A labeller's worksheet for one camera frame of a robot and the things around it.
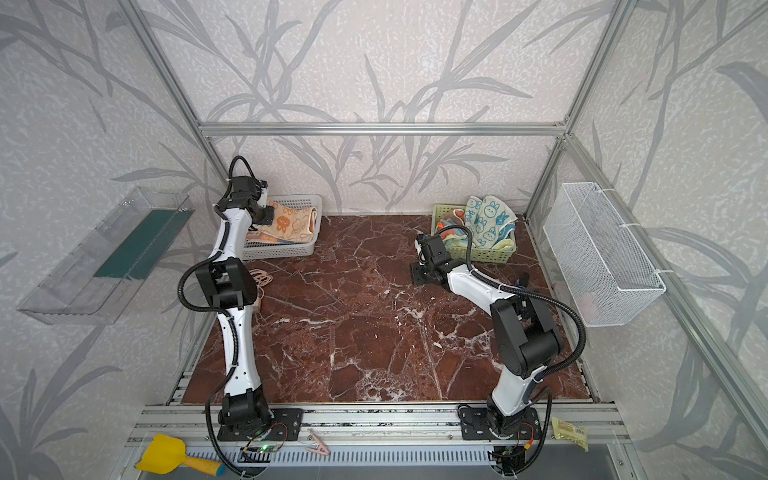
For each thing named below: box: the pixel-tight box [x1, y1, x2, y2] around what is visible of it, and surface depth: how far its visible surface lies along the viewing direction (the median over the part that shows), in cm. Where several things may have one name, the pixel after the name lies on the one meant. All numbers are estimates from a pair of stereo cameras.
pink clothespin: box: [305, 428, 331, 456], surface depth 71 cm
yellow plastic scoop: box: [136, 434, 226, 477], surface depth 70 cm
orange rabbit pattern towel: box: [246, 201, 318, 244], surface depth 111 cm
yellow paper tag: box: [551, 416, 589, 452], surface depth 73 cm
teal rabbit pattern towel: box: [464, 195, 518, 249], surface depth 112 cm
